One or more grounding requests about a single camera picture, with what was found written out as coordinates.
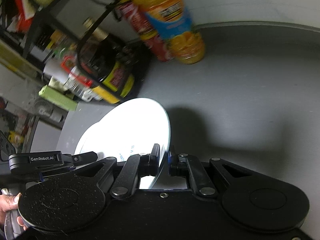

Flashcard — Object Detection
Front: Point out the dark soy sauce bottle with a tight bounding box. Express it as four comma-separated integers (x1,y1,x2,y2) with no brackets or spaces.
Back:
79,27,135,103

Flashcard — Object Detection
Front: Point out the large cooking oil bottle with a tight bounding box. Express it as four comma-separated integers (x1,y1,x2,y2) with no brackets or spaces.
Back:
61,55,121,104

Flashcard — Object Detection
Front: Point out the white Bakery small plate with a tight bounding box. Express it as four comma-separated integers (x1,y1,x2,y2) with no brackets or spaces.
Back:
73,97,172,189

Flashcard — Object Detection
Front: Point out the black metal spice rack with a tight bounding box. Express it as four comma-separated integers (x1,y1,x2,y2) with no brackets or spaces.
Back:
0,0,151,103

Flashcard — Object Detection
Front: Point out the red soda can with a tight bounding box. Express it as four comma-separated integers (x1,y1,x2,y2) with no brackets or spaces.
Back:
118,0,173,62

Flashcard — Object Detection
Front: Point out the orange juice bottle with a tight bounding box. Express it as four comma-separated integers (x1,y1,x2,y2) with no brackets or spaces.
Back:
133,0,206,64

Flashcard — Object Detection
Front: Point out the green tissue box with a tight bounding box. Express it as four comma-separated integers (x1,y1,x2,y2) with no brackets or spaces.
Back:
39,85,78,112

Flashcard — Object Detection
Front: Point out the person's left hand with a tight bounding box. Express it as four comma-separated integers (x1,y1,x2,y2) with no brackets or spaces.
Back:
0,192,22,229

